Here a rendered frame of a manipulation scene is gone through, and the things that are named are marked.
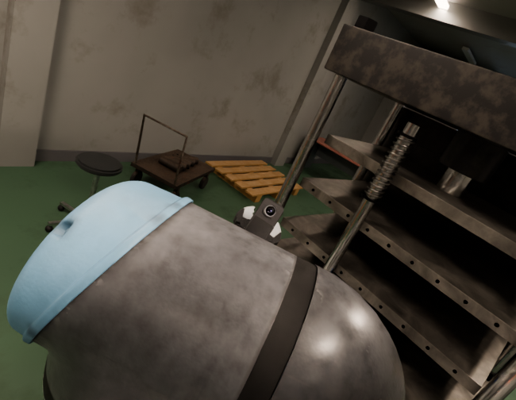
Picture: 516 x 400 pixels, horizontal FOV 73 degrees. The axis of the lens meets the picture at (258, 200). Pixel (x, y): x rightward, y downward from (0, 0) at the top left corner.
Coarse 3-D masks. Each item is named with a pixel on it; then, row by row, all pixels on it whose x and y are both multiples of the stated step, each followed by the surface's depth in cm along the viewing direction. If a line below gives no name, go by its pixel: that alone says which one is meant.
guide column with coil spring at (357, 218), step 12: (408, 132) 139; (396, 144) 143; (408, 144) 141; (396, 156) 143; (384, 180) 147; (372, 192) 150; (360, 204) 154; (372, 204) 152; (360, 216) 154; (348, 228) 158; (348, 240) 159; (336, 252) 163; (324, 264) 169; (336, 264) 165
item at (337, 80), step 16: (336, 80) 159; (336, 96) 162; (320, 112) 165; (400, 112) 210; (320, 128) 167; (384, 128) 213; (304, 144) 172; (304, 160) 174; (288, 176) 179; (288, 192) 181; (512, 352) 171; (496, 368) 176; (512, 368) 115; (496, 384) 118; (512, 384) 115
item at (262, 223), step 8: (264, 200) 66; (264, 208) 65; (272, 208) 66; (280, 208) 66; (256, 216) 65; (264, 216) 65; (272, 216) 65; (280, 216) 66; (248, 224) 65; (256, 224) 65; (264, 224) 65; (272, 224) 65; (256, 232) 65; (264, 232) 65
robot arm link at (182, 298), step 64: (128, 192) 20; (64, 256) 17; (128, 256) 17; (192, 256) 18; (256, 256) 19; (64, 320) 17; (128, 320) 17; (192, 320) 16; (256, 320) 17; (64, 384) 19; (128, 384) 17; (192, 384) 16; (256, 384) 16
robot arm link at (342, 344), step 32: (320, 288) 19; (352, 288) 22; (320, 320) 17; (352, 320) 18; (320, 352) 16; (352, 352) 17; (384, 352) 19; (288, 384) 16; (320, 384) 16; (352, 384) 16; (384, 384) 18
